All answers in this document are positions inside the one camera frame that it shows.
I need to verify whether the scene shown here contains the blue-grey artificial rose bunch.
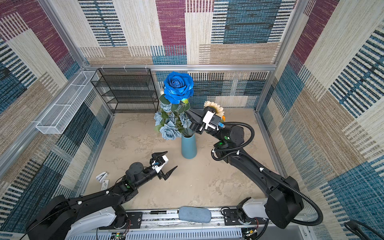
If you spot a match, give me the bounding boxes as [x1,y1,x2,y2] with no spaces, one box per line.
[154,101,194,140]

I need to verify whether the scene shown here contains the blue-grey oval pad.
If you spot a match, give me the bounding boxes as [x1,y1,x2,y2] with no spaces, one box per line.
[179,206,212,224]

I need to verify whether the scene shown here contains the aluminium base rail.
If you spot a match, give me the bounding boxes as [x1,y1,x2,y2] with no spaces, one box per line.
[72,208,316,240]

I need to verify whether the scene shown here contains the white wire mesh basket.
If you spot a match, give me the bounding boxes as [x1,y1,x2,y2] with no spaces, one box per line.
[36,71,95,135]

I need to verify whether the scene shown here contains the dark blue artificial rose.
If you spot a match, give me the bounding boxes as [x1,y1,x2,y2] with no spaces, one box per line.
[160,72,194,114]

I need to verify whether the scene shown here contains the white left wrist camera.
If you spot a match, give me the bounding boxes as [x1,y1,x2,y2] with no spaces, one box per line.
[151,155,169,174]

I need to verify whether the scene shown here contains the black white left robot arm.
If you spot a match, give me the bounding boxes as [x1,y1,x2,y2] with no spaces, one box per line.
[26,152,174,240]

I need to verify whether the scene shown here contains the black wire shelf rack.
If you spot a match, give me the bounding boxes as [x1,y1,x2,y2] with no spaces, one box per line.
[91,68,159,114]

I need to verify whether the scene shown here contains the small white paper tags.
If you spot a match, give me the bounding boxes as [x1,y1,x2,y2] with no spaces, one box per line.
[96,172,110,191]

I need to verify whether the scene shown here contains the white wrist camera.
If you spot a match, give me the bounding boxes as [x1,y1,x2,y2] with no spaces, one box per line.
[151,155,169,174]
[203,111,225,130]

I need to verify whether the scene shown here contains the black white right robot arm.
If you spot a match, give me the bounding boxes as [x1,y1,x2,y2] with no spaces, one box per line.
[186,107,324,229]

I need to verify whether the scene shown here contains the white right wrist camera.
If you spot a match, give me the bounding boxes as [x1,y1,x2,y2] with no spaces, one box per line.
[203,111,225,130]

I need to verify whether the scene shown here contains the beige artificial flower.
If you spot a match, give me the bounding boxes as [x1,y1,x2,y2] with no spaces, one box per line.
[204,101,225,121]

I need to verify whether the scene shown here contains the teal cylindrical vase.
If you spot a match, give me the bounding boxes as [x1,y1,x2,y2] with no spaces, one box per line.
[181,135,197,159]

